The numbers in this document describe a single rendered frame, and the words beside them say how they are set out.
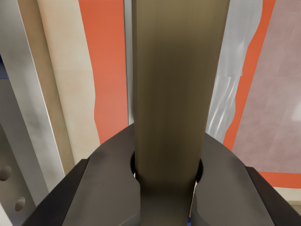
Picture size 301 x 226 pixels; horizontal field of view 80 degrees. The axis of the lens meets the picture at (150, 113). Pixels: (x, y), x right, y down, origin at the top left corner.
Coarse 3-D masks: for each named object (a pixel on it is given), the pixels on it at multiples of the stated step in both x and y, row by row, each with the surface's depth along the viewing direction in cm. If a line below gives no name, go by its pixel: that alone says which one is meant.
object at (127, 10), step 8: (128, 0) 11; (128, 8) 11; (128, 16) 11; (128, 24) 11; (128, 32) 11; (128, 40) 12; (128, 48) 12; (128, 56) 12; (128, 64) 12; (128, 72) 13; (128, 80) 13; (128, 88) 13; (128, 96) 13; (128, 104) 14; (128, 112) 14; (128, 120) 14
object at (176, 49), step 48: (144, 0) 5; (192, 0) 5; (144, 48) 6; (192, 48) 6; (144, 96) 6; (192, 96) 6; (144, 144) 7; (192, 144) 7; (144, 192) 9; (192, 192) 9
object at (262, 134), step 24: (96, 72) 25; (120, 72) 25; (96, 96) 26; (120, 96) 26; (240, 96) 26; (264, 96) 25; (288, 96) 25; (96, 120) 28; (120, 120) 28; (240, 120) 27; (264, 120) 27; (288, 120) 27; (240, 144) 29; (264, 144) 29; (288, 144) 29; (264, 168) 31; (288, 168) 31
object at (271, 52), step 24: (96, 0) 21; (120, 0) 21; (264, 0) 20; (288, 0) 20; (96, 24) 22; (120, 24) 22; (264, 24) 21; (288, 24) 21; (96, 48) 23; (120, 48) 23; (264, 48) 22; (288, 48) 22; (264, 72) 24; (288, 72) 24
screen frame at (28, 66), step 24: (0, 0) 18; (24, 0) 19; (0, 24) 19; (24, 24) 19; (0, 48) 20; (24, 48) 20; (24, 72) 22; (48, 72) 24; (24, 96) 23; (48, 96) 24; (24, 120) 25; (48, 120) 25; (48, 144) 26; (48, 168) 29; (72, 168) 32
